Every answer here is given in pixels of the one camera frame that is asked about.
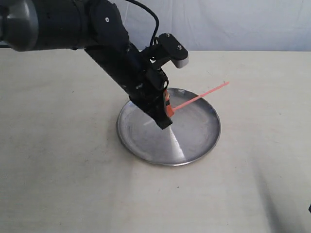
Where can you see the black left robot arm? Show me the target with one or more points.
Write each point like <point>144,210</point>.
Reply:
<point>96,27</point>

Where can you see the round stainless steel plate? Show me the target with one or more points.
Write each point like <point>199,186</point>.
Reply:
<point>194,132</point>

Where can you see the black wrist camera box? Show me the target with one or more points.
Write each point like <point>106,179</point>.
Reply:
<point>171,49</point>

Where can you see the left gripper orange black finger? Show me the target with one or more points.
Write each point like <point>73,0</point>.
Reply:
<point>168,107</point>
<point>156,110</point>

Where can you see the white backdrop cloth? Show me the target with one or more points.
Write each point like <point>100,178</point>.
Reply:
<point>279,25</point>

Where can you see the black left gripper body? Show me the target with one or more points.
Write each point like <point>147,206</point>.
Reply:
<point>144,84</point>

